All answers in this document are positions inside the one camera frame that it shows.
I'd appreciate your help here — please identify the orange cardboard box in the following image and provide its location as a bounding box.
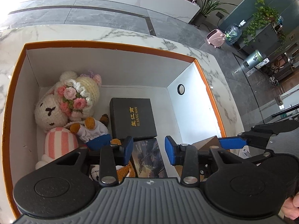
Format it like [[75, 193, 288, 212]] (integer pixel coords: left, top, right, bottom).
[[1, 41, 227, 217]]

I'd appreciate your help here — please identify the brown white dog plush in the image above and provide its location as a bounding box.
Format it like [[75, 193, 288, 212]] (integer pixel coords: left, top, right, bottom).
[[90, 164, 136, 183]]

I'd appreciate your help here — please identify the dark grey sideboard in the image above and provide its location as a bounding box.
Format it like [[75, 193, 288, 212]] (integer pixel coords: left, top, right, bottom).
[[241, 22, 286, 56]]

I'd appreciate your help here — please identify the small brown cardboard box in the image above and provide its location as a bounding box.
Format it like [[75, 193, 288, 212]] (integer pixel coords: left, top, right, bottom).
[[175, 135, 221, 181]]

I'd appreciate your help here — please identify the pink striped white plush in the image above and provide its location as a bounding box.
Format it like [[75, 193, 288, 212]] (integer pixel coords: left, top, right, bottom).
[[36, 126, 80, 169]]

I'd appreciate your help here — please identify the blue water jug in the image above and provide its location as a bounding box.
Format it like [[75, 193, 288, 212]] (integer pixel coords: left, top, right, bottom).
[[225, 20, 246, 46]]

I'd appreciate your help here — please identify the dark printed booklet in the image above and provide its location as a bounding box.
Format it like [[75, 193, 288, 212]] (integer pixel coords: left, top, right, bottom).
[[131, 138, 169, 178]]

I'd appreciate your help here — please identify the black gift box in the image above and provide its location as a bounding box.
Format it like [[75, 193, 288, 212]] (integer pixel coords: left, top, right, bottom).
[[109, 97, 157, 140]]

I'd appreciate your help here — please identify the cream crochet bear with flowers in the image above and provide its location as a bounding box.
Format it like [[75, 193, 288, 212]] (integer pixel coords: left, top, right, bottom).
[[35, 71, 102, 133]]

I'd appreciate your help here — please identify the tall potted plant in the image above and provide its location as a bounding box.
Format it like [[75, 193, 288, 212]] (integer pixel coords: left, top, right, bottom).
[[192, 0, 236, 27]]

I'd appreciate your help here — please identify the teddy bear white shirt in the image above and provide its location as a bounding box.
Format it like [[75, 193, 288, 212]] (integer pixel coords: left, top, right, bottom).
[[69, 114, 122, 152]]

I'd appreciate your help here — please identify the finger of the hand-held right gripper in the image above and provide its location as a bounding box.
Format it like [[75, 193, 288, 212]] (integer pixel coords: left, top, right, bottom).
[[218, 121, 299, 150], [248, 151, 275, 168]]

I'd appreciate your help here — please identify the green pothos plant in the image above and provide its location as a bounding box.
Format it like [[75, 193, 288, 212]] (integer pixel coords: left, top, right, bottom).
[[243, 0, 287, 46]]

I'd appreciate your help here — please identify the person's right hand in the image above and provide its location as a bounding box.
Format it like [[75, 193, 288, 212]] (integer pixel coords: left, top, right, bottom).
[[281, 196, 299, 220]]

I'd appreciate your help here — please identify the silver trash can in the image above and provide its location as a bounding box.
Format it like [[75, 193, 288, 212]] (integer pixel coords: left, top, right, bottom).
[[244, 49, 265, 70]]

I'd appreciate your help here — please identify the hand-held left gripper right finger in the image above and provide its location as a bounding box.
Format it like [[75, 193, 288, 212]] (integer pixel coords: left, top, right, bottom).
[[165, 135, 249, 187]]

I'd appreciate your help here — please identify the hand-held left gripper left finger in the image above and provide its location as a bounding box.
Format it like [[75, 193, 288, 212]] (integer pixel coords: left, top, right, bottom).
[[54, 135, 134, 186]]

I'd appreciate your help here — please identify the pink fan heater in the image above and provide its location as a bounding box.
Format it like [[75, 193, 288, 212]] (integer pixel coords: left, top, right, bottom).
[[206, 29, 226, 49]]

